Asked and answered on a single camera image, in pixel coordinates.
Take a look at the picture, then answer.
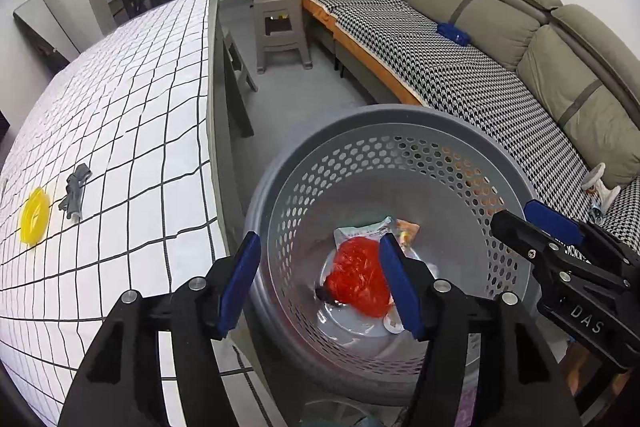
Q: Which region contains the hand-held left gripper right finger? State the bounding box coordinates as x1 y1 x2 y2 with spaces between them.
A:
378 232 583 427

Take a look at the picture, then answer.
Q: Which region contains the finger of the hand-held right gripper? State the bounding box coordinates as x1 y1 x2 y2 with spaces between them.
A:
524 199 636 265
490 209 568 270

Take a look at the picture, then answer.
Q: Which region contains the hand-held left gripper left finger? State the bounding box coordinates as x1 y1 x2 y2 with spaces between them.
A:
57 231 262 427

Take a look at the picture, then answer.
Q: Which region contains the red plastic bag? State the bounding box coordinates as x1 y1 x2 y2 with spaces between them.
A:
324 237 396 319

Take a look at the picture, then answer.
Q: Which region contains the pink snack wrapper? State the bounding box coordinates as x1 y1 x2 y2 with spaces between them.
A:
395 218 421 253

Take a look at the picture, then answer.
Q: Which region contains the white snack wrapper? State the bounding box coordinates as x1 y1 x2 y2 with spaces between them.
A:
333 216 396 244

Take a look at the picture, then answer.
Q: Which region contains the grey perforated basket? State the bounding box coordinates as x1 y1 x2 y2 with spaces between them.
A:
244 104 543 408

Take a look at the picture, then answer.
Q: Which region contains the white toy figure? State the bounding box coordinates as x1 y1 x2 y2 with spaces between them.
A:
584 163 621 223

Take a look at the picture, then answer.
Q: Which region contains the houndstooth sofa cover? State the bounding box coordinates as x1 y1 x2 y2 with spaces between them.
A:
263 0 640 253

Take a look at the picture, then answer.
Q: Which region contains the grey table leg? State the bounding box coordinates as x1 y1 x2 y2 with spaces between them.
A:
222 29 258 138

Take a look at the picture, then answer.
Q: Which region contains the white checkered tablecloth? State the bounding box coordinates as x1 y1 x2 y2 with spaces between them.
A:
0 0 236 427

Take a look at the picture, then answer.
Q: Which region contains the green sofa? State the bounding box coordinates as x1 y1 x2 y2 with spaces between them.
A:
325 0 640 188

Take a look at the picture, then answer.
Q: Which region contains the small blue object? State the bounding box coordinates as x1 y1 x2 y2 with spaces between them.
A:
436 22 472 46

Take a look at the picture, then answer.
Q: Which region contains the yellow plastic piece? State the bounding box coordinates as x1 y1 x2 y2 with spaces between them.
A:
19 187 52 249

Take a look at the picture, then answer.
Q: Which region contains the grey plastic stool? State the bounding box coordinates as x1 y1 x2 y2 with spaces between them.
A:
252 0 315 75

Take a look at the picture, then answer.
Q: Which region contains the leaning mirror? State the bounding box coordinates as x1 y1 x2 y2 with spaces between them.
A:
12 0 81 68

